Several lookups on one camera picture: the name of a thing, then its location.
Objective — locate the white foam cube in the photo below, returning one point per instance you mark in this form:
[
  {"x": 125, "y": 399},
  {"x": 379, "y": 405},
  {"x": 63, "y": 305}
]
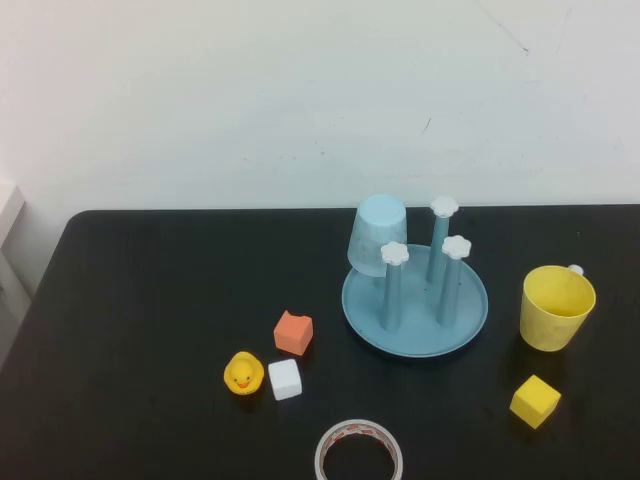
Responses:
[{"x": 285, "y": 380}]

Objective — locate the blue cup stand with posts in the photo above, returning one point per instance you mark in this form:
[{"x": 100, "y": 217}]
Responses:
[{"x": 420, "y": 330}]

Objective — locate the yellow plastic cup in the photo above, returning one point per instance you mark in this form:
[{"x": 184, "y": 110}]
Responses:
[{"x": 545, "y": 330}]

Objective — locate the orange foam cube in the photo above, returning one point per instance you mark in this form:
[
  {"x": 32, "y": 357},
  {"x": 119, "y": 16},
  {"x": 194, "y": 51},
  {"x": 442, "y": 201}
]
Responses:
[{"x": 292, "y": 335}]

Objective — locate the light blue plastic cup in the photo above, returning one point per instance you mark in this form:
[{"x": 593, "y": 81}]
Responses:
[{"x": 375, "y": 230}]

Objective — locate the white red tape roll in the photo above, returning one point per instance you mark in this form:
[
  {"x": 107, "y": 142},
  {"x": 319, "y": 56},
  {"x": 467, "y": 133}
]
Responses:
[{"x": 357, "y": 427}]

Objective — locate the yellow rubber duck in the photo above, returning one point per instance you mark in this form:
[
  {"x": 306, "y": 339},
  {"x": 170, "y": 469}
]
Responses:
[{"x": 243, "y": 372}]

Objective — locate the white green glue stick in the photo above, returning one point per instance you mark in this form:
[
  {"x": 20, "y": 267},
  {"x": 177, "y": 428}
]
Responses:
[{"x": 576, "y": 269}]

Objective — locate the yellow foam cube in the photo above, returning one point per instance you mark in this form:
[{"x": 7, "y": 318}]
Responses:
[{"x": 532, "y": 400}]

